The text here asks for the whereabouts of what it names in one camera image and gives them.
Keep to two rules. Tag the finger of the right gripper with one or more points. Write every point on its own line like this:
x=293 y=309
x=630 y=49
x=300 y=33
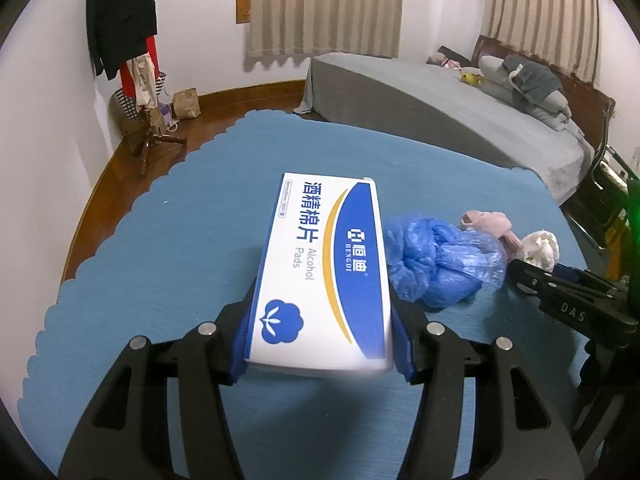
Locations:
x=555 y=291
x=586 y=278

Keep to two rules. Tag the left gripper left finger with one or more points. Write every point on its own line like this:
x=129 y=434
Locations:
x=124 y=431

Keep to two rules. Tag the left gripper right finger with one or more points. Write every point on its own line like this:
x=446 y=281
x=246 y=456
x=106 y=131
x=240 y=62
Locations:
x=518 y=433

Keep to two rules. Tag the white tissue ball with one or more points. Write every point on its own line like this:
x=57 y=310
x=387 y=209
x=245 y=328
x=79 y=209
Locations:
x=540 y=249

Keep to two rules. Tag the pink knitted sock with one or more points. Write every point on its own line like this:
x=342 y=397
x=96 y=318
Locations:
x=496 y=224

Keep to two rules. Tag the blue plastic bag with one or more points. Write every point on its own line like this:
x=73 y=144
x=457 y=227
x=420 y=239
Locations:
x=434 y=262

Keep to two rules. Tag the alcohol pads box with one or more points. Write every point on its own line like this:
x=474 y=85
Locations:
x=321 y=302

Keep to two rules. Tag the black bedside chair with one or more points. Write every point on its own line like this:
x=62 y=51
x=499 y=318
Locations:
x=600 y=198

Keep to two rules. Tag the grey pillow pile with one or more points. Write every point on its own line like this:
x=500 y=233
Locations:
x=496 y=84

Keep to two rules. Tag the wooden headboard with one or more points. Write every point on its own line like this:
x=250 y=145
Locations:
x=592 y=109

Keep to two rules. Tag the blue table cloth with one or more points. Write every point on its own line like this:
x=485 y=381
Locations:
x=192 y=244

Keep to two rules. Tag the dark grey folded blanket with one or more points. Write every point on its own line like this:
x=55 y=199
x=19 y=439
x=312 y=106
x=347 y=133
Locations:
x=534 y=84

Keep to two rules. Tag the yellow plush toy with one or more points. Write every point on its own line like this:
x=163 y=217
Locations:
x=471 y=76

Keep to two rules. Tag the bed with grey sheet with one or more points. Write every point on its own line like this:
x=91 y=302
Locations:
x=431 y=104

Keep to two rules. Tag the right beige curtain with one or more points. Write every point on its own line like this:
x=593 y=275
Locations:
x=564 y=33

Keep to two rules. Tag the beige curtain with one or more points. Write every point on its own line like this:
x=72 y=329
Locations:
x=312 y=27
x=564 y=33

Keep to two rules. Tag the wooden coat rack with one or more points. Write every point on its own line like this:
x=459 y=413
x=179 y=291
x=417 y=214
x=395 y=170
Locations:
x=144 y=11

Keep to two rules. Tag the brown paper bag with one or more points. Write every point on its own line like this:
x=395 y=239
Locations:
x=186 y=104

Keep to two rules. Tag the left beige curtain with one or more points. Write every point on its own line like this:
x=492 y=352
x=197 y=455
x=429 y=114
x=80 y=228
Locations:
x=312 y=27

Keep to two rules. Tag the red hanging garment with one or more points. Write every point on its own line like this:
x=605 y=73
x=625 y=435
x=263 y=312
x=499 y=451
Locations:
x=139 y=75

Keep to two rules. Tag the black hanging jacket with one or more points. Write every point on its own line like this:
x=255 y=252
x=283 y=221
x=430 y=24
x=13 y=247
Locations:
x=117 y=31

